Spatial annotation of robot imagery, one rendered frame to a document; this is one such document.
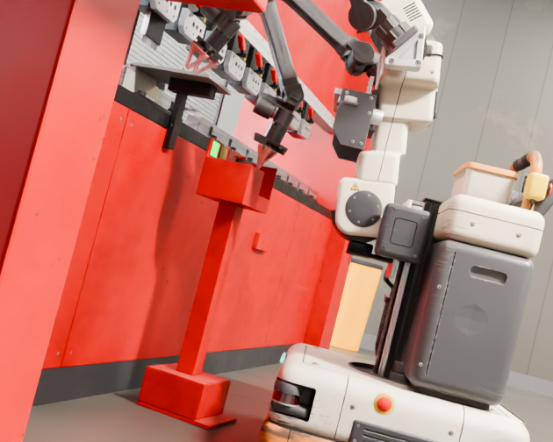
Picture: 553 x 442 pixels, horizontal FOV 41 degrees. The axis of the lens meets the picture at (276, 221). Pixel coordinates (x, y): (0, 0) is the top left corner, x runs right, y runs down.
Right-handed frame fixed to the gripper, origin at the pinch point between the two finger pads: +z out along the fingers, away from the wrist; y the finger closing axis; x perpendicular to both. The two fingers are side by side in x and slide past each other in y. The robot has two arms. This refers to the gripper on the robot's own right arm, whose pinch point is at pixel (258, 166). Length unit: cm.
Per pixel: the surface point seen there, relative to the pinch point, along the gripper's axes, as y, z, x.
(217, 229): -1.3, 23.3, 8.6
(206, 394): -25, 67, 13
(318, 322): 9, 63, -195
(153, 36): 44, -21, 19
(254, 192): -6.8, 7.9, 9.1
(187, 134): 24.3, 1.7, 7.1
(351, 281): 35, 44, -326
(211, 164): 7.4, 6.3, 15.3
